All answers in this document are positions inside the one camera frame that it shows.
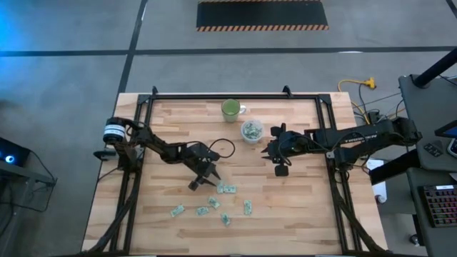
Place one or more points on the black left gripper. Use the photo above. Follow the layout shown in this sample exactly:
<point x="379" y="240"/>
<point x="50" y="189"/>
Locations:
<point x="200" y="158"/>

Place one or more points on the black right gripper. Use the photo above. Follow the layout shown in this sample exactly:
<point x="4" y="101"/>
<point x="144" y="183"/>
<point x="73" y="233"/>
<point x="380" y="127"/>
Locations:
<point x="289" y="142"/>

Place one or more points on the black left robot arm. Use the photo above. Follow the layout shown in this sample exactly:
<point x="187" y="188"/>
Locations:
<point x="157" y="146"/>

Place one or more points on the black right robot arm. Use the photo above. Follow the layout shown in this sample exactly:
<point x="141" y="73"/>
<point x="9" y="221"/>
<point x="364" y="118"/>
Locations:
<point x="357" y="137"/>

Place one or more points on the clear plastic cup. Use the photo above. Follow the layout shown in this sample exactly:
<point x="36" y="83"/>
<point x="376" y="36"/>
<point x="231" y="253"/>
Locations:
<point x="252" y="141"/>

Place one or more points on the green ceramic mug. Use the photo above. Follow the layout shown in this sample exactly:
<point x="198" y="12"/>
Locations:
<point x="231" y="109"/>

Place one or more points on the black table clamp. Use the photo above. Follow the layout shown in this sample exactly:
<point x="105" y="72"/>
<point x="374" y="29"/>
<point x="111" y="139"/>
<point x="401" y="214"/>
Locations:
<point x="105" y="154"/>

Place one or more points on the black power strip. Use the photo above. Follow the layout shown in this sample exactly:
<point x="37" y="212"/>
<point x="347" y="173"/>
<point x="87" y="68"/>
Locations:
<point x="373" y="115"/>

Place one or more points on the white desk leg base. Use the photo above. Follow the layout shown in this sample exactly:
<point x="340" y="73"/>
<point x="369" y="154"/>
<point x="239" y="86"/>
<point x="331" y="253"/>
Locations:
<point x="380" y="189"/>

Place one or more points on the black desk leg beam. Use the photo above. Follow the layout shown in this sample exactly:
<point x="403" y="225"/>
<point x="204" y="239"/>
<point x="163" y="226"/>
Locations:
<point x="392" y="167"/>

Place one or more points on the black hazard-striped floor mat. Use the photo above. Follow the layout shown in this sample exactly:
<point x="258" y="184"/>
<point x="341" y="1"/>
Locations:
<point x="260" y="14"/>

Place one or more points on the small black controller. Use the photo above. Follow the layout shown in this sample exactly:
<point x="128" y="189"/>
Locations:
<point x="432" y="150"/>

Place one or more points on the grey desk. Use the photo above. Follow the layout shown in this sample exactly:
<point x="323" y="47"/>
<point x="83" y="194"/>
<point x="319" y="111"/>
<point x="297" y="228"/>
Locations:
<point x="428" y="107"/>

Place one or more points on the black caster wheel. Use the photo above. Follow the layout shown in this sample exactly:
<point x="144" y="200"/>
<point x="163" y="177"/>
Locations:
<point x="414" y="239"/>

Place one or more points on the black backlit keyboard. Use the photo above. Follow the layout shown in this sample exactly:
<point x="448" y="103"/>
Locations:
<point x="442" y="205"/>

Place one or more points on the black desk monitor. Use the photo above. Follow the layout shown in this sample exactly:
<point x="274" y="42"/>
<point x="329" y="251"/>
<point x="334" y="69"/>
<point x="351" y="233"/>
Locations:
<point x="450" y="132"/>

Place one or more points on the black monitor pole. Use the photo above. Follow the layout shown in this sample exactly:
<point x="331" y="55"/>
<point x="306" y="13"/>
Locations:
<point x="433" y="68"/>

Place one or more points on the black mesh stand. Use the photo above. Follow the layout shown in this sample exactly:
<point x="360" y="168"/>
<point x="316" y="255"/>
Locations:
<point x="21" y="192"/>

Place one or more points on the black computer with blue light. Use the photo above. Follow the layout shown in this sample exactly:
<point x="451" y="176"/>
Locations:
<point x="18" y="153"/>

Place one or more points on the black aluminium table frame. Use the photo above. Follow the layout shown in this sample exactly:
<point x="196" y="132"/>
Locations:
<point x="214" y="96"/>

